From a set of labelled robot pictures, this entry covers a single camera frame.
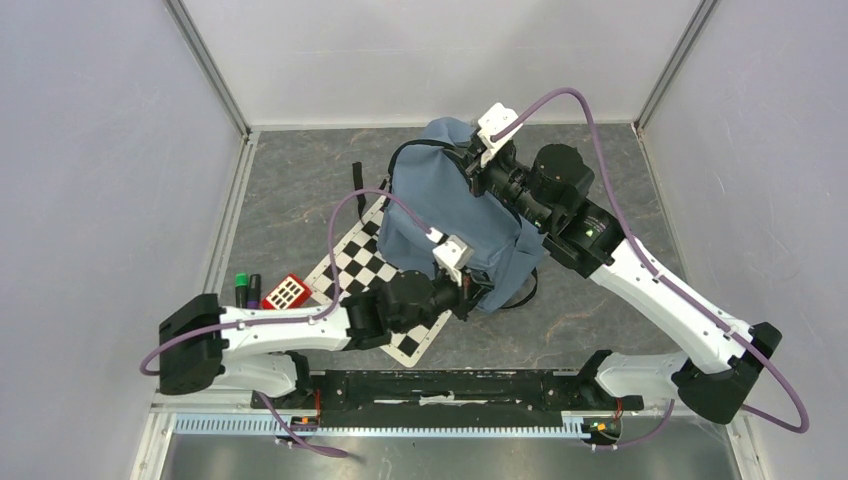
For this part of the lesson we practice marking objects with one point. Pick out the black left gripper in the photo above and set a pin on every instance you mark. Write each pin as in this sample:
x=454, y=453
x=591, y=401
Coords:
x=471, y=291

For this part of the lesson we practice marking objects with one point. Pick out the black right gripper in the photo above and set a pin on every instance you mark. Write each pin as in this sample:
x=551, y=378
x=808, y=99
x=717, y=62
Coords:
x=474, y=170

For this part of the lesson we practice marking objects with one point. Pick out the blue grey backpack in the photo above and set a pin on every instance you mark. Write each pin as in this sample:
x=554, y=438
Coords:
x=428, y=186

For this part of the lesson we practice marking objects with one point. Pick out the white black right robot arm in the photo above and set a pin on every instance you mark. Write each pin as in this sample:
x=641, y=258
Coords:
x=720, y=357

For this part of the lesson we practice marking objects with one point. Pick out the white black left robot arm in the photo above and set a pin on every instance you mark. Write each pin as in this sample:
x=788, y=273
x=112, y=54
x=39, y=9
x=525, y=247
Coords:
x=205, y=344

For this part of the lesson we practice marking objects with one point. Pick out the black white chessboard mat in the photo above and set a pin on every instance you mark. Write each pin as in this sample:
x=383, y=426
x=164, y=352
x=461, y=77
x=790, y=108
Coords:
x=361, y=266

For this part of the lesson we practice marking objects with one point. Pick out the red window toy block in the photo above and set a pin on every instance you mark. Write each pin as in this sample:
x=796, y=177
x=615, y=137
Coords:
x=291, y=292

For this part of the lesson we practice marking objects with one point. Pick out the black cap marker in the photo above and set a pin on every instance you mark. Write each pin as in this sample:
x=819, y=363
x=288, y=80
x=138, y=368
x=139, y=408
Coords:
x=254, y=292

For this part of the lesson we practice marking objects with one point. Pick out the green cap marker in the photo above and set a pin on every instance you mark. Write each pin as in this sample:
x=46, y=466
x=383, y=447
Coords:
x=241, y=287

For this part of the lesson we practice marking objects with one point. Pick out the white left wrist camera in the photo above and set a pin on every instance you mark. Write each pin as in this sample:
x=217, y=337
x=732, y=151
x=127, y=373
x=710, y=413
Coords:
x=450, y=254

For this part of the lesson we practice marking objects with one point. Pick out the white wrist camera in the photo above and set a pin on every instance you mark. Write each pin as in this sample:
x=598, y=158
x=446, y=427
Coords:
x=450, y=254
x=496, y=127

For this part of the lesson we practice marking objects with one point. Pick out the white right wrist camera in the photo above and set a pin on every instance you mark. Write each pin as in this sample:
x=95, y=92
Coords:
x=496, y=127

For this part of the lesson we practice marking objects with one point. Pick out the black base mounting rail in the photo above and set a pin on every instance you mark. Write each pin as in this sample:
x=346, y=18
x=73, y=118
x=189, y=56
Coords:
x=450, y=398

